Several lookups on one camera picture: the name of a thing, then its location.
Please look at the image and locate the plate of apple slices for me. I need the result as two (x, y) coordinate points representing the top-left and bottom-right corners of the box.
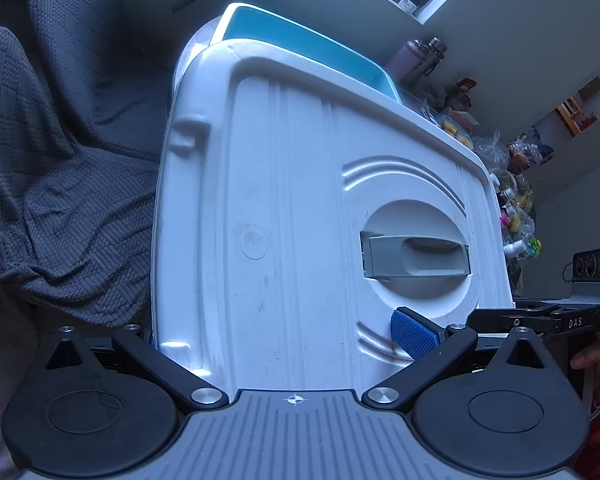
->
(436, 113), (475, 151)

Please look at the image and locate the steel thermos bottle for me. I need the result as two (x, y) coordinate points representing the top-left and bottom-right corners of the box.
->
(416, 36), (448, 78)

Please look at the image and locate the grey covered chair far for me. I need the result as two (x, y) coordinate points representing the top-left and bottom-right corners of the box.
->
(28, 0), (171, 162)

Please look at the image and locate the white spray bottle blue print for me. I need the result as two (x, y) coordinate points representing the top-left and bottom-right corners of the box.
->
(503, 240), (527, 260)

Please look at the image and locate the grey covered chair near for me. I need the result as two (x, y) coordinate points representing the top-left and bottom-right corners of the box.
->
(0, 27), (157, 327)

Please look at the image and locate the teal plastic storage bin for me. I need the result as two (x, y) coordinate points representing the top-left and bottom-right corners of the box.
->
(211, 2), (402, 104)

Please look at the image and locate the pink water bottle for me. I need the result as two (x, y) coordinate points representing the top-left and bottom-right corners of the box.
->
(384, 39), (426, 84)

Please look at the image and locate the white bin lid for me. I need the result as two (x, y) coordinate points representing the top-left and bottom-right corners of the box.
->
(151, 39), (513, 394)

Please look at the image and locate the white device on windowsill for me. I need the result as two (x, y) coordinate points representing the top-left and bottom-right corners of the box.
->
(399, 0), (417, 14)

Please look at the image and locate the grey covered chair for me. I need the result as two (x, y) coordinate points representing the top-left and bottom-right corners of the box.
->
(0, 27), (157, 327)
(28, 0), (171, 162)

